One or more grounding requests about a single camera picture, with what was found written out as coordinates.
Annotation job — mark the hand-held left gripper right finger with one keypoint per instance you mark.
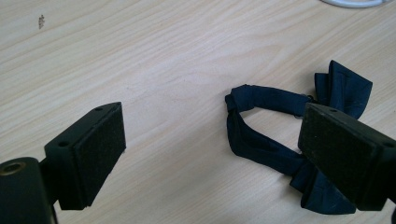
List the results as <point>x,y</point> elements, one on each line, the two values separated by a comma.
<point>345,155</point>

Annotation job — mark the dark blue bow tie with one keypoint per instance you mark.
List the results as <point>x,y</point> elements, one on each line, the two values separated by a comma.
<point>264,149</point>

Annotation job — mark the white round object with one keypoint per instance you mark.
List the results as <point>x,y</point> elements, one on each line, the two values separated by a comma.
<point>355,2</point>

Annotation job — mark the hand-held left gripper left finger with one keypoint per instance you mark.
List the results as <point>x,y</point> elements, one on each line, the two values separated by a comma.
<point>84,158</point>

